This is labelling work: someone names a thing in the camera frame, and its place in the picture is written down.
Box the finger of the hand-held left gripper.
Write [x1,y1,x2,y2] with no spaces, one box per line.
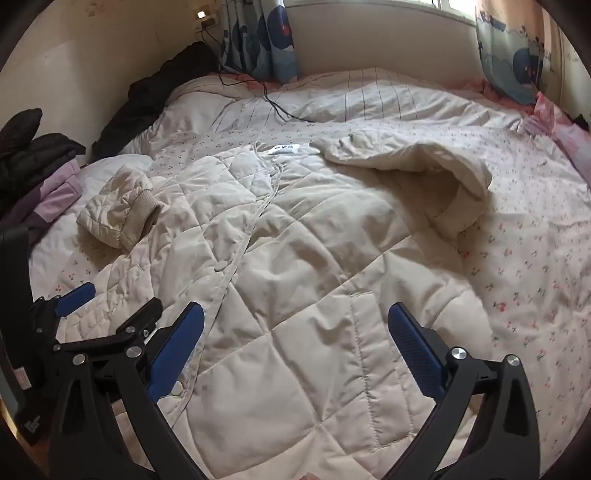
[44,298,163,354]
[30,281,97,334]

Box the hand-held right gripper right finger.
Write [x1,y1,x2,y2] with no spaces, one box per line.
[387,302,542,480]

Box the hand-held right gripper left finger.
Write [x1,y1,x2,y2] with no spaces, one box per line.
[50,302,205,480]

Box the cream quilted coat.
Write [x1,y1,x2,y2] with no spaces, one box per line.
[76,131,506,480]

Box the purple folded jacket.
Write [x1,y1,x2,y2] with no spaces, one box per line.
[0,159,85,232]

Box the black puffer jacket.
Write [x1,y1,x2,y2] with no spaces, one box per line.
[0,108,87,217]

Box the floral bed quilt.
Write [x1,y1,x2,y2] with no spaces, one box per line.
[28,67,591,476]

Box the long black jacket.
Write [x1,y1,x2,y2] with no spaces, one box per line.
[90,41,220,162]

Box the pink floral pillow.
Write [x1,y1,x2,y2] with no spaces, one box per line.
[533,90,591,172]

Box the blue printed curtain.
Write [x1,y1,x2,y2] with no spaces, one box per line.
[475,0,561,106]
[221,0,301,85]

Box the window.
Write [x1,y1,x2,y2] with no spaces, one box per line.
[402,0,482,19]

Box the black cable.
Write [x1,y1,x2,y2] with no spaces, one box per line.
[201,23,319,124]

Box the wall power socket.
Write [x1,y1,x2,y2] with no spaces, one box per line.
[194,4,223,31]

